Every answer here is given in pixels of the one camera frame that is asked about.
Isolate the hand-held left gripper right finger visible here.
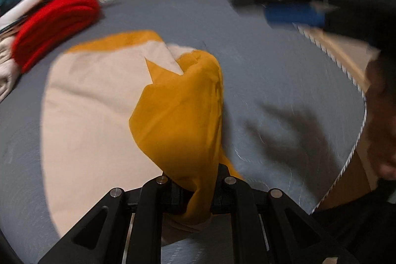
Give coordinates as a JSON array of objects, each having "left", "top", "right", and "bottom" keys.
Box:
[{"left": 210, "top": 163, "right": 360, "bottom": 264}]

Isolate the beige and yellow hooded jacket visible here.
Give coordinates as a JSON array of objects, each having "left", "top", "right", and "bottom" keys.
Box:
[{"left": 40, "top": 30, "right": 246, "bottom": 250}]

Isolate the person's black clothing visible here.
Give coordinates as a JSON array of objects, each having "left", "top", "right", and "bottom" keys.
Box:
[{"left": 311, "top": 179, "right": 396, "bottom": 264}]

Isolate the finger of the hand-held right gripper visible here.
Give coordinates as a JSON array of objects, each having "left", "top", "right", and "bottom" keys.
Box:
[{"left": 230, "top": 0, "right": 328, "bottom": 29}]

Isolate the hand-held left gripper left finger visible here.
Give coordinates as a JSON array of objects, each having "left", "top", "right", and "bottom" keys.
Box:
[{"left": 39, "top": 176, "right": 188, "bottom": 264}]

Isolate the white fleece blanket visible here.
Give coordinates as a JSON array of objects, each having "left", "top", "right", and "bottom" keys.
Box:
[{"left": 0, "top": 41, "right": 23, "bottom": 102}]

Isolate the wooden bed frame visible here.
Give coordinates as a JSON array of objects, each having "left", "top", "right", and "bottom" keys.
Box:
[{"left": 99, "top": 0, "right": 373, "bottom": 213}]

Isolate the red folded blanket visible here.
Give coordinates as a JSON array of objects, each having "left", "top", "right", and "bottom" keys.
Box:
[{"left": 12, "top": 0, "right": 102, "bottom": 73}]

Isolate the grey bed cover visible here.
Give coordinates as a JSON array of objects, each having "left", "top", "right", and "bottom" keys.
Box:
[{"left": 0, "top": 0, "right": 367, "bottom": 264}]

